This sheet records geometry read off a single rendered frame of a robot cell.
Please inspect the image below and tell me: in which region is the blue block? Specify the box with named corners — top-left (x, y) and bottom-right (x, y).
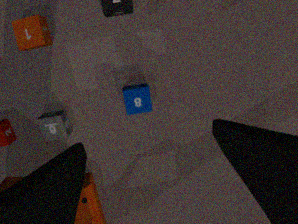
top-left (122, 83), bottom-right (153, 115)

